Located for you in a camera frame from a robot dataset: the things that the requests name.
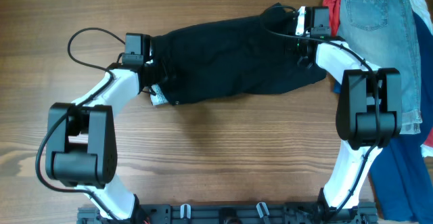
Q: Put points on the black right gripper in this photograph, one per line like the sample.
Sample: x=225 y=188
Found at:
x=289 y=46

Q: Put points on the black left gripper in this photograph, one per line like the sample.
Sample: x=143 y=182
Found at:
x=162 y=74

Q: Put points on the black shorts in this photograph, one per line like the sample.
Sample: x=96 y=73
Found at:
x=255 y=55

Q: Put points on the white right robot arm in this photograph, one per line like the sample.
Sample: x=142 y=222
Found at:
x=368 y=116

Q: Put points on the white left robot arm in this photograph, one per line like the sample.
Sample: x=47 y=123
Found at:
x=78 y=154

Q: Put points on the red garment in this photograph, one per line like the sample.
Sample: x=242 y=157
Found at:
x=334 y=14

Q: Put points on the light denim shorts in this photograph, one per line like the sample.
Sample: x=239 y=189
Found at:
x=384 y=33

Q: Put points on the blue garment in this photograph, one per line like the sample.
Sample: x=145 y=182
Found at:
x=399 y=174

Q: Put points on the black mounting rail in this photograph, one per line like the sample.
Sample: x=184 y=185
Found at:
x=230 y=214

